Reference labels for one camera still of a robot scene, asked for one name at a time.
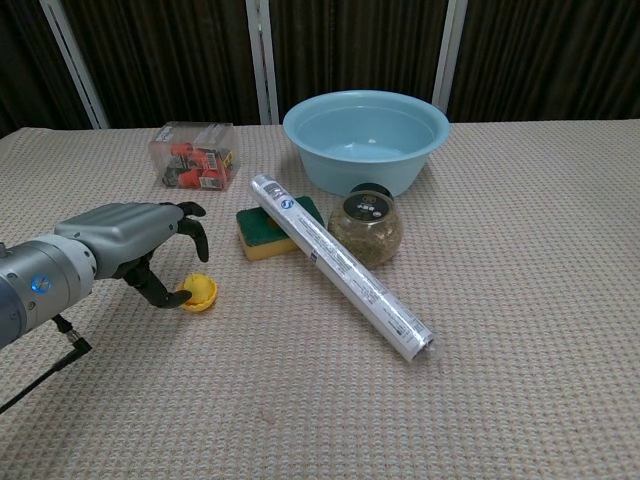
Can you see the round glass jar black lid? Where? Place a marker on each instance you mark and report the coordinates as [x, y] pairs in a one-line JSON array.
[[367, 232]]

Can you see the white frame post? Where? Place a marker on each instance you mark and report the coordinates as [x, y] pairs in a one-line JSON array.
[[449, 55], [263, 60], [75, 65]]

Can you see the light blue plastic basin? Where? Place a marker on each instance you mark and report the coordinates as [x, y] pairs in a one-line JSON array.
[[365, 145]]

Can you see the green and yellow sponge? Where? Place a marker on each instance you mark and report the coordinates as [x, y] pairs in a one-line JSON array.
[[262, 235]]

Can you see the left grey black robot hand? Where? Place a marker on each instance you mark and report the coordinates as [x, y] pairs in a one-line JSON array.
[[125, 232]]

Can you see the beige woven tablecloth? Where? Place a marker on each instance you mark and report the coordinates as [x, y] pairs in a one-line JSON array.
[[320, 400]]

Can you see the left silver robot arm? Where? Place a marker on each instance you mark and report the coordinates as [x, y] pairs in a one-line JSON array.
[[40, 285]]

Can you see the clear box with orange clips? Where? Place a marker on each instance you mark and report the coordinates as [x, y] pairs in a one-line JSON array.
[[195, 157]]

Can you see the white wrapped film roll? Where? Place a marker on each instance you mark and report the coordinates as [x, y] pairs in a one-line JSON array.
[[340, 260]]

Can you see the dark pleated curtain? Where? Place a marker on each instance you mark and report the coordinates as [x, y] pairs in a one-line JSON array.
[[165, 55]]

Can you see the yellow plastic cap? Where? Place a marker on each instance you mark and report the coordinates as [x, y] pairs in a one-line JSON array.
[[200, 306]]

